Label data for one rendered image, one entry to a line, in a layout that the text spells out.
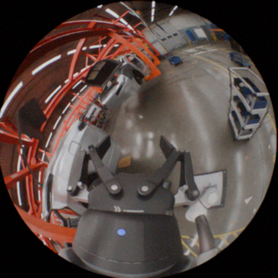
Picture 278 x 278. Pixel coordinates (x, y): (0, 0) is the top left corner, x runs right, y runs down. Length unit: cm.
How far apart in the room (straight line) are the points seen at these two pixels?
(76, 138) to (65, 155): 27
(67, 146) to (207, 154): 207
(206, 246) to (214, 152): 129
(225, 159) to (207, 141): 47
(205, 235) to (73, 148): 153
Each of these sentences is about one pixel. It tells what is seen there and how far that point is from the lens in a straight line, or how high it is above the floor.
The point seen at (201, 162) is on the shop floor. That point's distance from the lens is 148.
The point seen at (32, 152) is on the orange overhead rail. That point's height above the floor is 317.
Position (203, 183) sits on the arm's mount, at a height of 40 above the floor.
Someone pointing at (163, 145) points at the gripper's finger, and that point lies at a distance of 18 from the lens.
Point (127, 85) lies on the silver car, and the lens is 242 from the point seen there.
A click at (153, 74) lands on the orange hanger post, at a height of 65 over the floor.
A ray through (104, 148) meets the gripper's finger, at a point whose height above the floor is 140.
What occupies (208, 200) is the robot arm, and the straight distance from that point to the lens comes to 82.
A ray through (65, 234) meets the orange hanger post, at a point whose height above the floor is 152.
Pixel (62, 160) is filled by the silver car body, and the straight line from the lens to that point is 121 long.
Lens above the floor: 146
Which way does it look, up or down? 38 degrees down
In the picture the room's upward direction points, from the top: 60 degrees counter-clockwise
